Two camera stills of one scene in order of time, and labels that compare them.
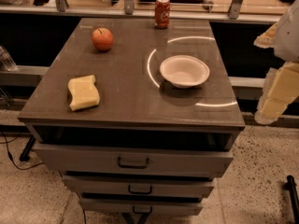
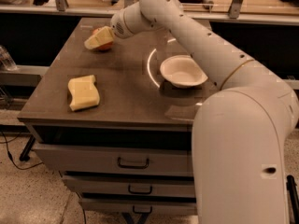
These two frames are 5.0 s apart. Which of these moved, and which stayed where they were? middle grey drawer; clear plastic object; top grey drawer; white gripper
Moved: white gripper
Stayed: clear plastic object; middle grey drawer; top grey drawer
